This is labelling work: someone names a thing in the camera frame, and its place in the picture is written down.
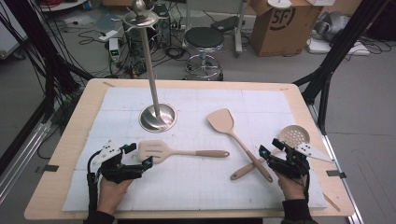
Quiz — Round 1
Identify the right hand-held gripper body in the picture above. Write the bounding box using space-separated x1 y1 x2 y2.
268 142 335 179

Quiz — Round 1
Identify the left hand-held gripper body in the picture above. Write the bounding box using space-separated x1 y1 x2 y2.
92 140 145 185

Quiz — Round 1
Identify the beige perforated skimmer spoon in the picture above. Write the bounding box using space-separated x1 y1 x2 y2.
230 124 311 181

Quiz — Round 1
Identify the beige slotted spatula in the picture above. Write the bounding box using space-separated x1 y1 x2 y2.
137 139 231 165

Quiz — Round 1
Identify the metal utensil stand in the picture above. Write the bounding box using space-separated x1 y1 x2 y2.
120 0 178 134

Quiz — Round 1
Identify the beige solid spatula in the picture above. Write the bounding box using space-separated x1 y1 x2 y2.
205 107 274 184

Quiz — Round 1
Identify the person's right hand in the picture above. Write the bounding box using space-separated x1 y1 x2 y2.
276 172 308 202

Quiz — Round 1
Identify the person's left hand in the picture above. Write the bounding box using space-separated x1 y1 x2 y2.
96 177 134 216

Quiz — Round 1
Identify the black tape strip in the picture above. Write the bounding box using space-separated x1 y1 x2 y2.
326 169 347 179
35 164 60 175

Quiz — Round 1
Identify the white grid mat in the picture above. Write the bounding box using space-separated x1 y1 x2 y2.
62 87 329 213

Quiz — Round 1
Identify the black tripod stand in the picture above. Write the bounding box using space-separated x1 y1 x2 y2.
0 0 94 124
292 0 391 135

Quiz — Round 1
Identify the white power adapter green light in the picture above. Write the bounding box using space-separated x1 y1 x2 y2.
108 37 121 63

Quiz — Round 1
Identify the brown cardboard box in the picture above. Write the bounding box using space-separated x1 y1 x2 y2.
248 0 325 58

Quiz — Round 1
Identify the white board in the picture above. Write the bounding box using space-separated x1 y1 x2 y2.
305 36 372 57

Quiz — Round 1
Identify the white power strip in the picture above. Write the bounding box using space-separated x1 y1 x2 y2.
98 29 120 42

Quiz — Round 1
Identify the black round stool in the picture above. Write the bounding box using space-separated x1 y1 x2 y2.
182 26 226 82

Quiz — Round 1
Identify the grey device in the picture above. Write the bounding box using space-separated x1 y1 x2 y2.
313 11 352 42

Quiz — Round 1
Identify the black flat case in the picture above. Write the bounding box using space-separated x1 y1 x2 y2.
210 15 239 33

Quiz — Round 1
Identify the white round lid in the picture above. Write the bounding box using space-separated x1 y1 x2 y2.
267 0 292 9

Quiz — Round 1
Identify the white keyboard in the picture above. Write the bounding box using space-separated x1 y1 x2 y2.
306 0 336 7

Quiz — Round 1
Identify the white cabinet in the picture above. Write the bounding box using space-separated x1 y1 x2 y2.
0 12 27 60

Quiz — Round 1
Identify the round white table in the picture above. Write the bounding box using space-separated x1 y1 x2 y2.
40 0 88 13

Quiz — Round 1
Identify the right hand-held gripper black cable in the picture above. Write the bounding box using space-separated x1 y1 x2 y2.
303 172 311 203

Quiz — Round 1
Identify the hand-held gripper black cable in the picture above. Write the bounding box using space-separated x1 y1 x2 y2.
86 149 104 216
303 172 311 203

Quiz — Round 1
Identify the left hand-held gripper black cable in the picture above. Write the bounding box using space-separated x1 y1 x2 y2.
86 149 104 216

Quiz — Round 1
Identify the aluminium rail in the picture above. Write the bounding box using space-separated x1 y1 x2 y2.
307 104 365 224
0 120 53 204

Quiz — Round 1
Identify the grey metal post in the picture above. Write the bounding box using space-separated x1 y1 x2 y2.
233 0 250 58

